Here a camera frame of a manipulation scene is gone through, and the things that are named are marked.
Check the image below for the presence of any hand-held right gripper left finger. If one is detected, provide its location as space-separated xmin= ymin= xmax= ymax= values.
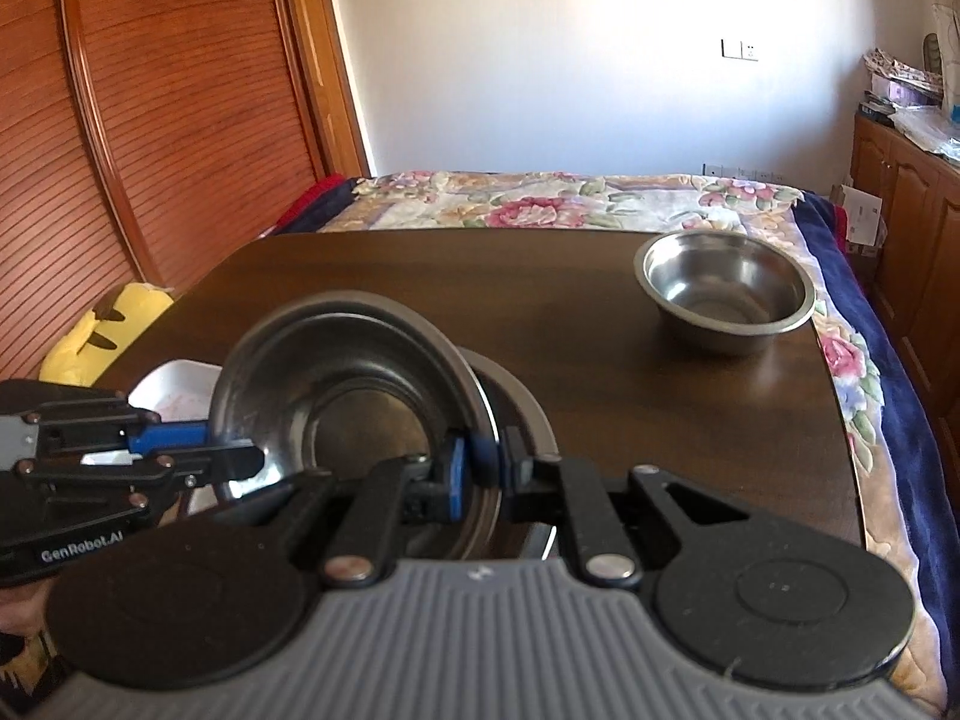
xmin=214 ymin=431 xmax=472 ymax=590

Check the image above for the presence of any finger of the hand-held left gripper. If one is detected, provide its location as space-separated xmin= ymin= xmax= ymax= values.
xmin=30 ymin=390 xmax=211 ymax=460
xmin=15 ymin=442 xmax=266 ymax=502

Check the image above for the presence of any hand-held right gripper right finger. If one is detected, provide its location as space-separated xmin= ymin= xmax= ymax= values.
xmin=471 ymin=426 xmax=752 ymax=590

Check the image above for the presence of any stainless steel bowl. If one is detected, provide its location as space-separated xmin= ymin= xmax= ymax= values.
xmin=634 ymin=232 xmax=817 ymax=356
xmin=208 ymin=292 xmax=500 ymax=563
xmin=450 ymin=349 xmax=560 ymax=563

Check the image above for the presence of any yellow plush toy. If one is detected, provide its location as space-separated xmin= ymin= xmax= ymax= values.
xmin=39 ymin=283 xmax=176 ymax=385

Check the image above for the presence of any floral bedspread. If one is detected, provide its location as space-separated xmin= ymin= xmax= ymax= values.
xmin=322 ymin=169 xmax=953 ymax=713

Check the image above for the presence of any red cloth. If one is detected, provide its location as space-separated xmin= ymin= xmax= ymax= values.
xmin=274 ymin=174 xmax=350 ymax=235

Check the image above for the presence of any wooden louvered wardrobe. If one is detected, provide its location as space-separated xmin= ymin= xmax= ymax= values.
xmin=0 ymin=0 xmax=373 ymax=385

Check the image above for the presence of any white cardboard box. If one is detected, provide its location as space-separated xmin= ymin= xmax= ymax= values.
xmin=831 ymin=184 xmax=887 ymax=257

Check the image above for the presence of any wooden cabinet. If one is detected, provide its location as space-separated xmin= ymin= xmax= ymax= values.
xmin=851 ymin=109 xmax=960 ymax=452

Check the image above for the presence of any pile of papers and bags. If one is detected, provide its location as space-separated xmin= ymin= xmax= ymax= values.
xmin=861 ymin=49 xmax=960 ymax=160

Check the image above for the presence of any patterned curtain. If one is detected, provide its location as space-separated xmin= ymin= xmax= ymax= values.
xmin=911 ymin=0 xmax=960 ymax=121

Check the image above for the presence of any wall socket strip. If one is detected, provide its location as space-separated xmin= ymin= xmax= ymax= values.
xmin=701 ymin=161 xmax=785 ymax=183

